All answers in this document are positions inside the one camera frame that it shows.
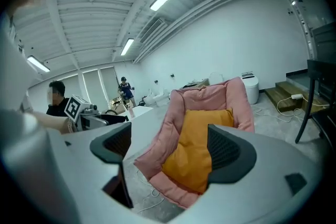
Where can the pink armchair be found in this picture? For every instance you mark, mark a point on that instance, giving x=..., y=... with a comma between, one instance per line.
x=210, y=97

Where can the orange cushion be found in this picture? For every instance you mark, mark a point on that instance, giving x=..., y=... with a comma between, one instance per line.
x=191, y=154

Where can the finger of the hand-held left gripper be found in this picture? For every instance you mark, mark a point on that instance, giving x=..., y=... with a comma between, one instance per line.
x=118, y=118

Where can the person's left forearm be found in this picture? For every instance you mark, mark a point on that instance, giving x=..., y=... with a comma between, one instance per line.
x=52, y=122

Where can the small cardboard box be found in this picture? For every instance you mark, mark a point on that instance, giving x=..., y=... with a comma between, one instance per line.
x=116, y=106

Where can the window with white blinds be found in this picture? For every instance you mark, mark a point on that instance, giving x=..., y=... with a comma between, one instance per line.
x=92, y=86

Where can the white toilet with raised lid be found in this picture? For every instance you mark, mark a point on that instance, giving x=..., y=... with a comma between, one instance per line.
x=215, y=78

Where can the person's beige shirt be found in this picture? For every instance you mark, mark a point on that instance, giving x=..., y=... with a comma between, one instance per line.
x=15, y=86

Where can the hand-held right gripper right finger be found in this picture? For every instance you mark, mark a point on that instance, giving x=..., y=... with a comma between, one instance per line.
x=262, y=165

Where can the wooden steps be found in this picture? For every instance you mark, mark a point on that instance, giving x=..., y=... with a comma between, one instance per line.
x=278, y=91

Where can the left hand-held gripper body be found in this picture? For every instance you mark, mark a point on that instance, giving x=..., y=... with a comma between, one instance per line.
x=73, y=108

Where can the pink bottle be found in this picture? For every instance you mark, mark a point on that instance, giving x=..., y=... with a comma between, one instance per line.
x=131, y=112

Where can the ceiling air vent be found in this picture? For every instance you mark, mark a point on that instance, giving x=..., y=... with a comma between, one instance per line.
x=153, y=30

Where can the white power strip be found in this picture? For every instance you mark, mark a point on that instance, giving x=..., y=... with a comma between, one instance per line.
x=297, y=96

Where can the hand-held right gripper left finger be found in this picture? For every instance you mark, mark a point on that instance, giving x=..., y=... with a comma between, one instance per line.
x=84, y=144

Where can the black table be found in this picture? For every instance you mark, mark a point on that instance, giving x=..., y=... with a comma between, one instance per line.
x=323, y=65

